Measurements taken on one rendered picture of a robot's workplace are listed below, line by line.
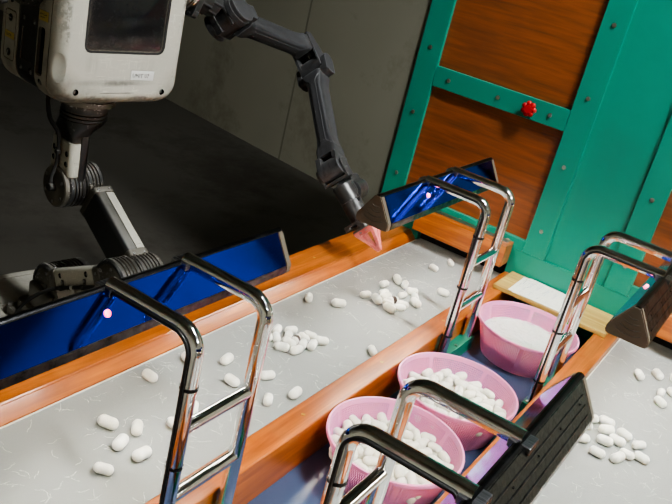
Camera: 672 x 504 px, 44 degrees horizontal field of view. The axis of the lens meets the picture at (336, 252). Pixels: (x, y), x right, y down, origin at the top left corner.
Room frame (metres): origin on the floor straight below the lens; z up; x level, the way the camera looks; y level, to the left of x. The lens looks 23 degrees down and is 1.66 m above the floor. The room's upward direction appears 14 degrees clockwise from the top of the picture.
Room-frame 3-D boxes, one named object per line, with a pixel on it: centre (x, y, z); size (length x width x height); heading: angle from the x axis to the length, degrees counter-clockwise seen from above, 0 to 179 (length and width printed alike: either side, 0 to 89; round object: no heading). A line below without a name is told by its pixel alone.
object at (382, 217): (1.93, -0.20, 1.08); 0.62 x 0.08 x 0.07; 152
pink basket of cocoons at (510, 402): (1.56, -0.32, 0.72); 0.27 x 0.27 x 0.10
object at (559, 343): (1.70, -0.62, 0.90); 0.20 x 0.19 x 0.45; 152
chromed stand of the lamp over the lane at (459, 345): (1.89, -0.27, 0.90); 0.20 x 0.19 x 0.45; 152
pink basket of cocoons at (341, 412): (1.31, -0.19, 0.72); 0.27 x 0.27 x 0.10
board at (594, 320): (2.14, -0.63, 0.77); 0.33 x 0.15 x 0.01; 62
